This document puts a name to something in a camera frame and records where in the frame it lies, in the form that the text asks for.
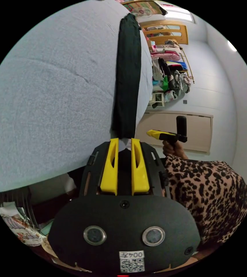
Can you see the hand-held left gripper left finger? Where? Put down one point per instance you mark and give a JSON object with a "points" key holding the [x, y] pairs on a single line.
{"points": [[109, 173]]}

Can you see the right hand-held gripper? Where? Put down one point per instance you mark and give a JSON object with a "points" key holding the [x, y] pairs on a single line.
{"points": [[171, 137]]}

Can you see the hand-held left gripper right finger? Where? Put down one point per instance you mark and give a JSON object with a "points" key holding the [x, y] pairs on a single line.
{"points": [[139, 175]]}

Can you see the black pants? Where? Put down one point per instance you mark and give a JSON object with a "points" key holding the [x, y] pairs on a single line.
{"points": [[127, 75]]}

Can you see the person's right hand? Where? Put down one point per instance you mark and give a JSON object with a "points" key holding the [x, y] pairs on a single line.
{"points": [[174, 151]]}

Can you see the beige cupboard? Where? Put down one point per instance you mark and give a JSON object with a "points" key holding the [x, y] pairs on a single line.
{"points": [[179, 129]]}

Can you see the small white shelf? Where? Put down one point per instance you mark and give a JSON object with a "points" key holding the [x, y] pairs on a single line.
{"points": [[157, 99]]}

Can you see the clothes rack with garments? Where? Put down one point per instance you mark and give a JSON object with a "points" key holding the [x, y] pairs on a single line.
{"points": [[171, 71]]}

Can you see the person's body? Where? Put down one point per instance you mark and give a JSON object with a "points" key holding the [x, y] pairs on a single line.
{"points": [[205, 194]]}

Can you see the bed with grey-blue sheet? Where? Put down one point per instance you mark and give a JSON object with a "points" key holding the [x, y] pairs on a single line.
{"points": [[49, 97]]}

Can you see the floral printed cloth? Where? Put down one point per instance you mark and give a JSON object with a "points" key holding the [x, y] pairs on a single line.
{"points": [[23, 231]]}

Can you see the window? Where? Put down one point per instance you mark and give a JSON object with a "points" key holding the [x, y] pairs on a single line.
{"points": [[179, 15]]}

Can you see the wooden bed frame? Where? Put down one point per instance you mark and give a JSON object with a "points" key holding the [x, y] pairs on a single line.
{"points": [[168, 32]]}

